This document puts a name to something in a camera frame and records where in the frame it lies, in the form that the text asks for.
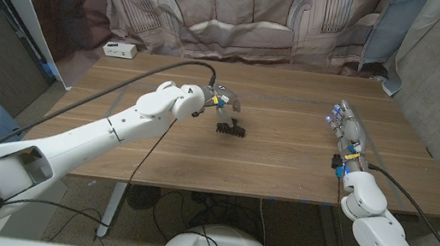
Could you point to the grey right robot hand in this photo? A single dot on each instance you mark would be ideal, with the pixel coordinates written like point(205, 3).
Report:
point(352, 133)

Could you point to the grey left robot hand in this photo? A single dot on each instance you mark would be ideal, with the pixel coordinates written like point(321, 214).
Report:
point(223, 97)

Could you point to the black claw hair clip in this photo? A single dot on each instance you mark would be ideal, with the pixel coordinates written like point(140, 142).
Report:
point(236, 131)

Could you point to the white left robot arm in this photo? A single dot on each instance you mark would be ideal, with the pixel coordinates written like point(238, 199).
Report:
point(92, 141)

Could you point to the printed sofa backdrop cloth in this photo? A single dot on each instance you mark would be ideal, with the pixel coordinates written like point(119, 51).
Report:
point(235, 13)

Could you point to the grey table leg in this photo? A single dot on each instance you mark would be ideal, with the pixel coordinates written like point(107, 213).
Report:
point(326, 241)

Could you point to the white power strip box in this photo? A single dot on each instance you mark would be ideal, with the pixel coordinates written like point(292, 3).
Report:
point(119, 49)

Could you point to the black round floor fan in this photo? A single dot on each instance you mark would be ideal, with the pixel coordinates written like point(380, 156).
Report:
point(142, 197)

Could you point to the white table leg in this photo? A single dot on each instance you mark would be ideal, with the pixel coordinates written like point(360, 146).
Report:
point(103, 227)

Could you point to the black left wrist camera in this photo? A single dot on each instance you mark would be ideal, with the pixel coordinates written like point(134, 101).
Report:
point(198, 113)

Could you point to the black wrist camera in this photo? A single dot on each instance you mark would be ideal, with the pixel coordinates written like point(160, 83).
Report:
point(336, 162)
point(198, 113)

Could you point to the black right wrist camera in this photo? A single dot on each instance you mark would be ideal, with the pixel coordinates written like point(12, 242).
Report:
point(336, 162)

